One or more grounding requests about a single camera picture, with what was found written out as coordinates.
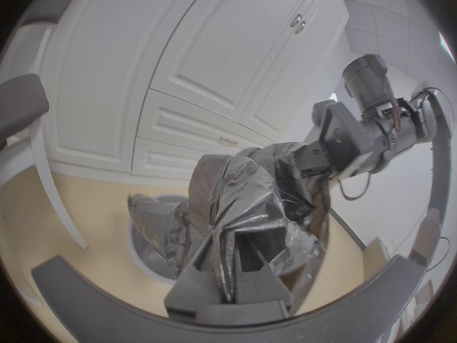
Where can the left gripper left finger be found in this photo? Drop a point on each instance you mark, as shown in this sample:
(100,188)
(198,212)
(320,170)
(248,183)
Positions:
(200,284)

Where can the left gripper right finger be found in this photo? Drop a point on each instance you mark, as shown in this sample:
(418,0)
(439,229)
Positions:
(260,288)

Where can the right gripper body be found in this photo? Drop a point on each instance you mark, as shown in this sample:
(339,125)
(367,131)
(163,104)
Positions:
(378,154)

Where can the black plastic bag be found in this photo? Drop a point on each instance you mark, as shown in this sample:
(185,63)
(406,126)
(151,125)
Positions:
(242,198)

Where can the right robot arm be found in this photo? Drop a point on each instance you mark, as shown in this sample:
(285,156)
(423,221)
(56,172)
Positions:
(367,80)

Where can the white trash bin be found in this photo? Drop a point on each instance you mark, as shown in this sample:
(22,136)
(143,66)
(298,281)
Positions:
(150,263)

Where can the white wardrobe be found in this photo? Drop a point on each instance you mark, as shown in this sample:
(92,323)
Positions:
(142,66)

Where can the white chair with grey seat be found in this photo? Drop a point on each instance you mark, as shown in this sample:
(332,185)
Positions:
(21,102)

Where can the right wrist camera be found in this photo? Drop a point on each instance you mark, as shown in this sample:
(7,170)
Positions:
(337,130)

